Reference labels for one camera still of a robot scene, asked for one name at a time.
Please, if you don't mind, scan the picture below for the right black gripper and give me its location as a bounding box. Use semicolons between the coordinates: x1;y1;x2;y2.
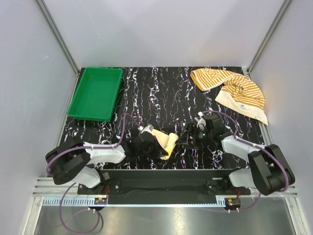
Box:
175;122;213;150

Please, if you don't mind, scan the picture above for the yellow cream towel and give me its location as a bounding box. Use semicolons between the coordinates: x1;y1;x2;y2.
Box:
152;129;179;160

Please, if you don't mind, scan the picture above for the yellow orange striped towel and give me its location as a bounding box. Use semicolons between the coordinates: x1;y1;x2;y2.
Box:
191;68;268;125

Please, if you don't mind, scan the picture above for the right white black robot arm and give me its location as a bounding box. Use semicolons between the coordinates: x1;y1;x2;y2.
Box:
176;123;295;196

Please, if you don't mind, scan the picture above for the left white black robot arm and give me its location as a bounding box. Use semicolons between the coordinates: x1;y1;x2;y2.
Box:
45;130;173;194

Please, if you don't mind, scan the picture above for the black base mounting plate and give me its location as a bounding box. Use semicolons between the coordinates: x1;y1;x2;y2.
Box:
77;169;251;200

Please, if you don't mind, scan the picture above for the left small controller board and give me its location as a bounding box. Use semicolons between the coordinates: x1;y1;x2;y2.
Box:
94;197;108;205

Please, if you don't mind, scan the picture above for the small controller board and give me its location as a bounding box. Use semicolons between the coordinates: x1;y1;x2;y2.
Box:
225;198;241;208
94;197;108;205

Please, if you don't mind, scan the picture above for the right small controller board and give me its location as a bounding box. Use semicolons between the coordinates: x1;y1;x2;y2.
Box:
225;198;241;208

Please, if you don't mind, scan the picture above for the green plastic tray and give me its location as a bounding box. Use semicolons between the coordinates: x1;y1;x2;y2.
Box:
67;67;123;122

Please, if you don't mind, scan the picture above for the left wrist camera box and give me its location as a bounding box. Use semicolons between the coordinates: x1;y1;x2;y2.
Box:
137;124;154;135

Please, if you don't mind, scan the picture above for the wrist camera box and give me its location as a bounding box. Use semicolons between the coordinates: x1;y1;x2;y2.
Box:
194;112;222;130
137;124;154;135

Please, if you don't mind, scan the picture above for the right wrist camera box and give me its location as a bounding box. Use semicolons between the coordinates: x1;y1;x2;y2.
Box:
194;112;222;130

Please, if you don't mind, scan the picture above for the slotted aluminium cable duct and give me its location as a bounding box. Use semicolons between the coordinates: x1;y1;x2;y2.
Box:
43;195;228;208

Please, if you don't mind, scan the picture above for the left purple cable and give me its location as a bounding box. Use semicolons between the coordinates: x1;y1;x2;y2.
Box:
45;114;145;233

